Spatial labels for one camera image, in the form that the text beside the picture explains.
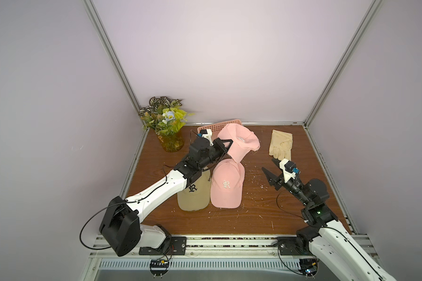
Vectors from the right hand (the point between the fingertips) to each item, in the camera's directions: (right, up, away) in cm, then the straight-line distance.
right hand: (271, 161), depth 69 cm
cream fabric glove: (+19, +5, +41) cm, 45 cm away
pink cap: (-10, +8, +9) cm, 15 cm away
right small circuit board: (+16, -44, +1) cm, 46 cm away
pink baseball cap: (-17, -13, +15) cm, 26 cm away
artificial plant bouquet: (-51, +22, +24) cm, 60 cm away
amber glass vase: (-49, +6, +34) cm, 60 cm away
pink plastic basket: (-22, +14, +6) cm, 27 cm away
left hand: (-13, +8, +2) cm, 16 cm away
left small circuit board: (-47, -46, +3) cm, 65 cm away
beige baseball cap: (-32, -20, +18) cm, 41 cm away
